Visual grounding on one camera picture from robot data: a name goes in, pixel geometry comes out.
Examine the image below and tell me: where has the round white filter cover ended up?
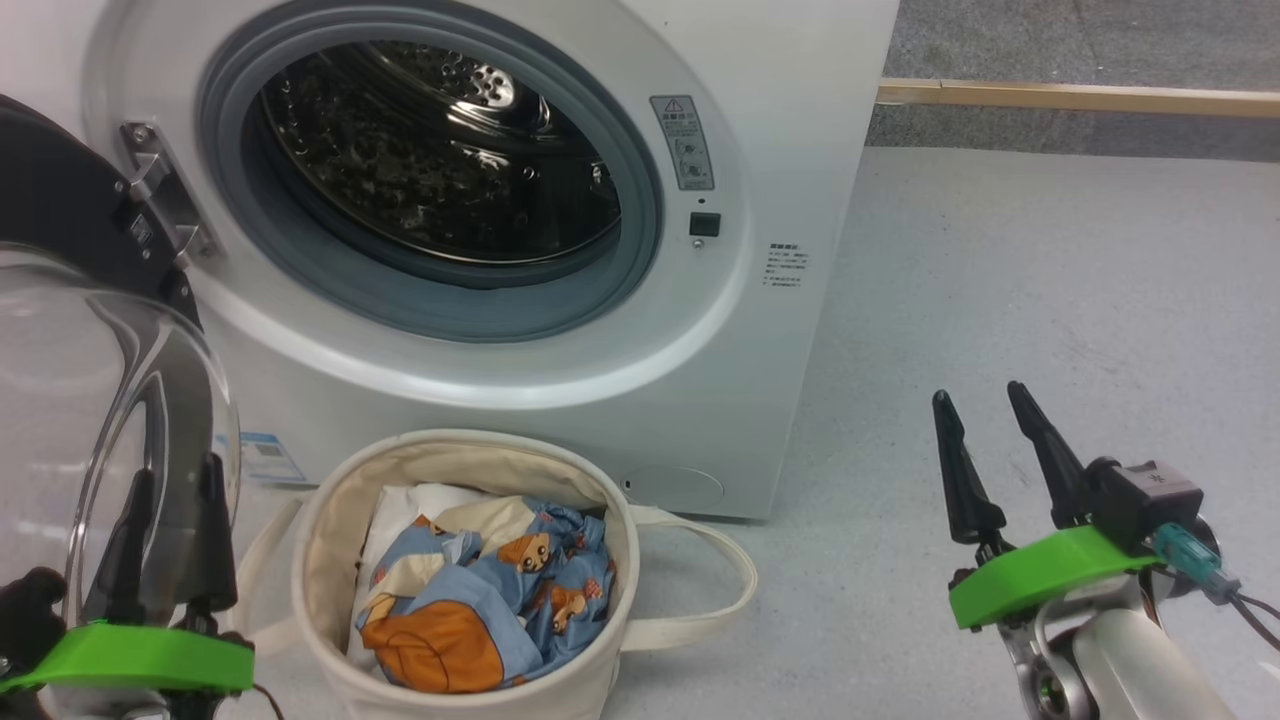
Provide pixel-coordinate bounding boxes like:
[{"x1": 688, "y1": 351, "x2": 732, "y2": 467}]
[{"x1": 622, "y1": 463, "x2": 725, "y2": 513}]

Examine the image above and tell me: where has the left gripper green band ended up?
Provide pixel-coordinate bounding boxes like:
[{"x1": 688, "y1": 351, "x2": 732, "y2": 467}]
[{"x1": 0, "y1": 452, "x2": 256, "y2": 720}]

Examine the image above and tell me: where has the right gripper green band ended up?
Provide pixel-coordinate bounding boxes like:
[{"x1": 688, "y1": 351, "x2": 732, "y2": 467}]
[{"x1": 932, "y1": 380, "x2": 1166, "y2": 631}]

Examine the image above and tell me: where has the metal door hinge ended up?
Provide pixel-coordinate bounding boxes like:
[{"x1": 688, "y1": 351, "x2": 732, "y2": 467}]
[{"x1": 120, "y1": 120, "x2": 223, "y2": 269}]

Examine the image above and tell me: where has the black cable with teal plug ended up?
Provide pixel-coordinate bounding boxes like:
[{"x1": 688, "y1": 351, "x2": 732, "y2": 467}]
[{"x1": 1150, "y1": 522, "x2": 1280, "y2": 651}]

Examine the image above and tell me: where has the blue bear print garment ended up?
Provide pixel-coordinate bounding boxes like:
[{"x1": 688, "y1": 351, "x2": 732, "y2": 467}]
[{"x1": 355, "y1": 495, "x2": 616, "y2": 695}]

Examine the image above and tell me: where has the white front-load washing machine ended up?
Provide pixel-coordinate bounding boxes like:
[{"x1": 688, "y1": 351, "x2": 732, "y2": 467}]
[{"x1": 0, "y1": 0, "x2": 901, "y2": 521}]

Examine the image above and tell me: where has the black washer door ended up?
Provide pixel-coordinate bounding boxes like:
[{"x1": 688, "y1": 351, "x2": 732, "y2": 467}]
[{"x1": 0, "y1": 93, "x2": 244, "y2": 691}]

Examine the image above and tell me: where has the perforated steel washer drum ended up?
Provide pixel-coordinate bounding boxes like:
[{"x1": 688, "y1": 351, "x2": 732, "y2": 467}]
[{"x1": 258, "y1": 40, "x2": 623, "y2": 267}]

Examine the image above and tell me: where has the white garment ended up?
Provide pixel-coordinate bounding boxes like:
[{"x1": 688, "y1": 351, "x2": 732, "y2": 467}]
[{"x1": 348, "y1": 484, "x2": 501, "y2": 671}]

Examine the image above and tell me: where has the grey warning sticker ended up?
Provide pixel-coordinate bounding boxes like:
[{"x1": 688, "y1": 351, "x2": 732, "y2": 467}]
[{"x1": 650, "y1": 95, "x2": 716, "y2": 192}]

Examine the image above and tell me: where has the blue energy label sticker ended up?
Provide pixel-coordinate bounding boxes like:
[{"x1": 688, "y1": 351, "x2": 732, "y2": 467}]
[{"x1": 238, "y1": 432, "x2": 309, "y2": 488}]

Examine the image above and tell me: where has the cream canvas laundry basket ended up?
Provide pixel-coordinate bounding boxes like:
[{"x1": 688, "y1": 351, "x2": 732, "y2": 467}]
[{"x1": 228, "y1": 430, "x2": 759, "y2": 720}]

